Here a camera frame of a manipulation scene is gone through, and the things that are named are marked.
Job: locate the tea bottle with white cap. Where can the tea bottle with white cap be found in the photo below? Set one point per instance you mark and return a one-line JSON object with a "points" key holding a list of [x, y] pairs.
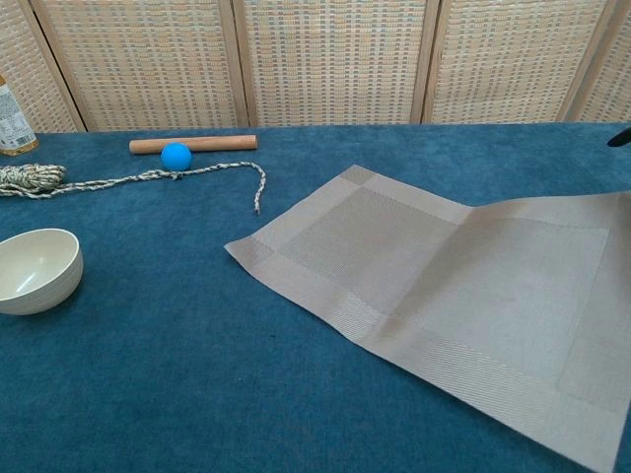
{"points": [[15, 123]]}

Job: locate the blue ball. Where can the blue ball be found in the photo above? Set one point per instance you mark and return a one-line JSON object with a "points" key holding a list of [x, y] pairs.
{"points": [[176, 156]]}

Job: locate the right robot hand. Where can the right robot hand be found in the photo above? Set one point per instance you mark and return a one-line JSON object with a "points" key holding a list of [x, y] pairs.
{"points": [[623, 140]]}

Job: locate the brown woven placemat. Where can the brown woven placemat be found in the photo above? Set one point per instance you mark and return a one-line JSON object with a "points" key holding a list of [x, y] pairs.
{"points": [[468, 305]]}

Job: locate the white bowl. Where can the white bowl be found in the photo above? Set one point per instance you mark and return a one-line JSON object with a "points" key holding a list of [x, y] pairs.
{"points": [[34, 276]]}

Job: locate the wooden stick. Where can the wooden stick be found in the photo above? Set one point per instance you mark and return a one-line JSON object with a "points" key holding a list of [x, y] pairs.
{"points": [[222, 143]]}

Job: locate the bamboo folding screen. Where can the bamboo folding screen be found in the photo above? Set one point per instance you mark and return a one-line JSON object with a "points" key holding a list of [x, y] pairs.
{"points": [[320, 59]]}

